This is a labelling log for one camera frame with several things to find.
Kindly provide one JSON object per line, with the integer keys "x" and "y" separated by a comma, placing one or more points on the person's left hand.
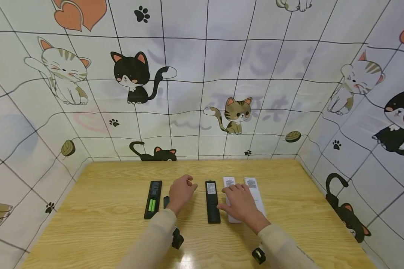
{"x": 180, "y": 194}

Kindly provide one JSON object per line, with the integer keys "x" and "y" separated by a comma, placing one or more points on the person's right hand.
{"x": 244, "y": 209}

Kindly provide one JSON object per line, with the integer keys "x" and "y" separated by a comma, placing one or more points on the person's right fingers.
{"x": 236, "y": 190}

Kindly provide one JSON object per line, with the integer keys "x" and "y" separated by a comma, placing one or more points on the person's left thumb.
{"x": 192, "y": 190}

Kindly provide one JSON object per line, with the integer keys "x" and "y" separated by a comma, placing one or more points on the person's left fingers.
{"x": 186, "y": 179}

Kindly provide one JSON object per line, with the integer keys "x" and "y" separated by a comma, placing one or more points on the person's right thumb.
{"x": 223, "y": 206}

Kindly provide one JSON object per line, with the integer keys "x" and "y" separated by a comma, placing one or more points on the person's right forearm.
{"x": 286, "y": 248}

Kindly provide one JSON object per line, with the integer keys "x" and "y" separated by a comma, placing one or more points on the person's left forearm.
{"x": 151, "y": 243}

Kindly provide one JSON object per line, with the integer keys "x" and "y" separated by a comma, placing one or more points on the black remote control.
{"x": 212, "y": 203}

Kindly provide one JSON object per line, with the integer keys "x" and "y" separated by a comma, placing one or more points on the white remote control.
{"x": 255, "y": 194}
{"x": 228, "y": 182}

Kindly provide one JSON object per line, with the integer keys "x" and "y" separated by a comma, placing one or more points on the black battery cover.
{"x": 166, "y": 201}

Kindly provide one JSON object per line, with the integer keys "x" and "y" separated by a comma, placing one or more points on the black remote with open compartment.
{"x": 154, "y": 189}

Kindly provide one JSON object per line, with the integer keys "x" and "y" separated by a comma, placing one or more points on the green battery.
{"x": 150, "y": 205}
{"x": 153, "y": 205}

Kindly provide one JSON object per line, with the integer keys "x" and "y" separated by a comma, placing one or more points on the black wrist band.
{"x": 177, "y": 238}
{"x": 258, "y": 256}

